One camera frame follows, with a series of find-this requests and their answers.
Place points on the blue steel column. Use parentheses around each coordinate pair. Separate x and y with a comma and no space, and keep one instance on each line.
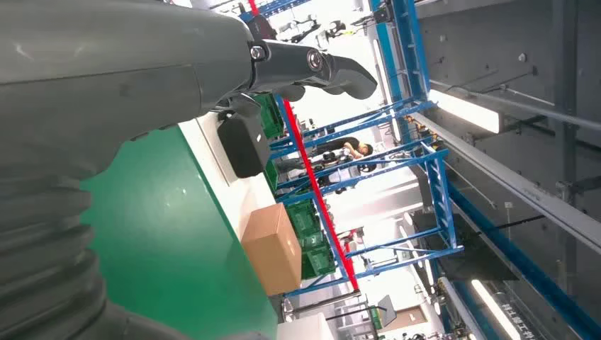
(406,51)

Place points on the ceiling light strip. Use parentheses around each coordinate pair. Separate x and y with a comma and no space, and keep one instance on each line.
(495,309)
(465,110)

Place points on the green table mat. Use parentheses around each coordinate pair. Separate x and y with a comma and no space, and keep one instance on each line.
(164,234)

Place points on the black carrying case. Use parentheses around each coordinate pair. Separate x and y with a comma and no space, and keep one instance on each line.
(244,145)

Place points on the blue metal rack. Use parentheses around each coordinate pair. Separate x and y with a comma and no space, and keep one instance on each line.
(441,187)

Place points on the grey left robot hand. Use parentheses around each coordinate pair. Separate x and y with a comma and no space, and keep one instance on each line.
(103,70)

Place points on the person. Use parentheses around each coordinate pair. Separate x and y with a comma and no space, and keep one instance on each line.
(345,148)

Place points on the brown cardboard box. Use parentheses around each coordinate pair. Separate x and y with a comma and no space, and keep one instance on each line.
(274,248)

